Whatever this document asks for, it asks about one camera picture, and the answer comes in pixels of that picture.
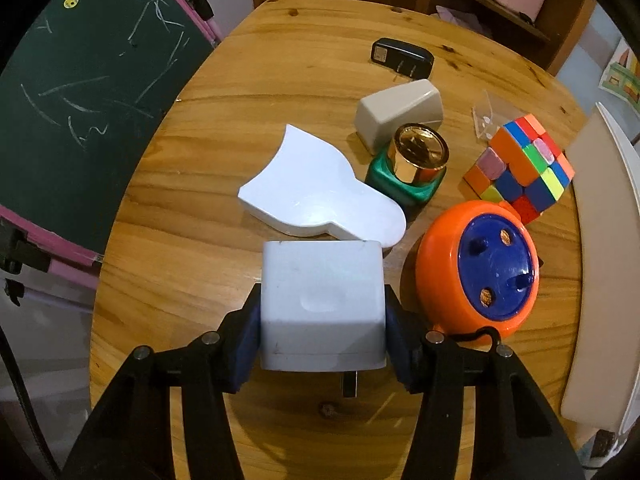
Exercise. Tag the white plastic bin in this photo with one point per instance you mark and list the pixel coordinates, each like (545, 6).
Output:
(600, 260)

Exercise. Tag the black power adapter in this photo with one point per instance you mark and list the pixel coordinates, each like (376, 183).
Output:
(400, 55)

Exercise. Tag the orange and blue reel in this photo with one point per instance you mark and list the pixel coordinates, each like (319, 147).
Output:
(440, 260)

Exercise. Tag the clear plastic container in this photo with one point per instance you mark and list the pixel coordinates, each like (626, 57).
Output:
(485, 120)

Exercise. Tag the colourful puzzle cube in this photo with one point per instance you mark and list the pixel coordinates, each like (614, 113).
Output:
(520, 170)

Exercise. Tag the pink folded cloth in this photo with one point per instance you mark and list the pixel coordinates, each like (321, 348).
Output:
(462, 20)

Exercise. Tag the white cube power adapter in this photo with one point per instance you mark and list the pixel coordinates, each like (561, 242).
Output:
(320, 310)

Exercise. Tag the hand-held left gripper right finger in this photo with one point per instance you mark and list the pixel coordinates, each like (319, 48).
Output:
(401, 350)

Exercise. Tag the black easel clamp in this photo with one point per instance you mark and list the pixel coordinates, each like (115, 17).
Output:
(197, 2)
(25, 252)

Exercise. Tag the white curved plastic piece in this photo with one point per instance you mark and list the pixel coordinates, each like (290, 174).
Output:
(310, 190)

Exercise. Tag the wall poster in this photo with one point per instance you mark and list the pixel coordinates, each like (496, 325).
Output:
(625, 75)

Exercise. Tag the beige plastic case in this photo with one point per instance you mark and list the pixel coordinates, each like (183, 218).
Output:
(395, 110)

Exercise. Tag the green bottle with gold cap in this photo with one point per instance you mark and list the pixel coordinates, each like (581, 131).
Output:
(392, 182)

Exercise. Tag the green chalkboard with pink frame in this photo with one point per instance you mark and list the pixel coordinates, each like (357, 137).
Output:
(75, 110)

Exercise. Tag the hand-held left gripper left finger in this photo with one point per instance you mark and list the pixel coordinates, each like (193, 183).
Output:
(243, 355)

